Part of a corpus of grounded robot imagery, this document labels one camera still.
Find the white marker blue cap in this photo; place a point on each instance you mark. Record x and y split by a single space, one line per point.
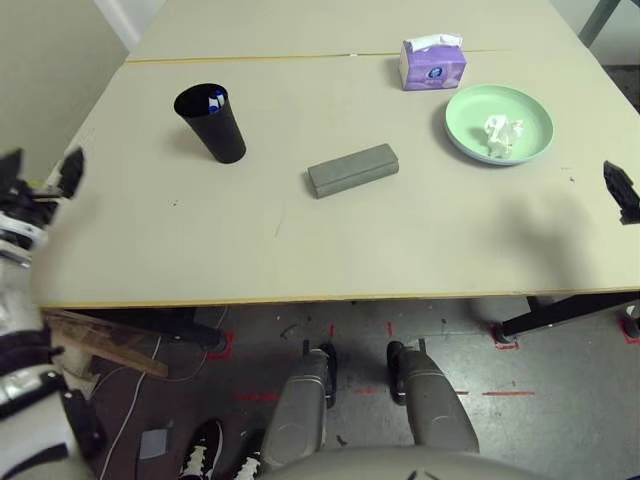
213 101

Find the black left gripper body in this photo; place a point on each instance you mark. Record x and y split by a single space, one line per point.
27 205

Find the black table foot beam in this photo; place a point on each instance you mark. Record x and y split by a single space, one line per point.
560 312
170 325

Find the black plastic cup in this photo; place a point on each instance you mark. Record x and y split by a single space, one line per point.
220 135

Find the grey glasses case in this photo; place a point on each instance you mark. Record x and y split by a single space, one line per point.
350 170

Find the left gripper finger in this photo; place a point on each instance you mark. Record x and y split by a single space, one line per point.
11 167
73 172

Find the grey robot right leg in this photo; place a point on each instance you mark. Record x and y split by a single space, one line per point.
432 400

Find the white marker black cap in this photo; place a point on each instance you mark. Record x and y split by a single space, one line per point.
221 94

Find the small grey floor box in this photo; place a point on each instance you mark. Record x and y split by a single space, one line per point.
154 444

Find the light green plate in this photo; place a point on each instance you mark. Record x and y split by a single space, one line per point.
470 112

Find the side table metal frame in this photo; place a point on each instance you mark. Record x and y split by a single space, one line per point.
597 20

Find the brown wooden block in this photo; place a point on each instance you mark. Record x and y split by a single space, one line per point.
115 350

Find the grey robot left leg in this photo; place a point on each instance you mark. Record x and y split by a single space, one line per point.
300 405

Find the grey robot leg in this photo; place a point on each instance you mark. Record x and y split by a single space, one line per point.
300 405
432 400

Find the purple tissue pack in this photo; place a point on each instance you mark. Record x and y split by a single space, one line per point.
432 70

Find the black white sneaker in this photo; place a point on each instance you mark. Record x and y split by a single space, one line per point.
202 450
250 457

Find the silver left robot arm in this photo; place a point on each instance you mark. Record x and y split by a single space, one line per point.
20 310

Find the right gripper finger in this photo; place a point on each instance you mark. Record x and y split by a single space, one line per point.
622 187

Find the white tissue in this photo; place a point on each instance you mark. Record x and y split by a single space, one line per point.
500 135

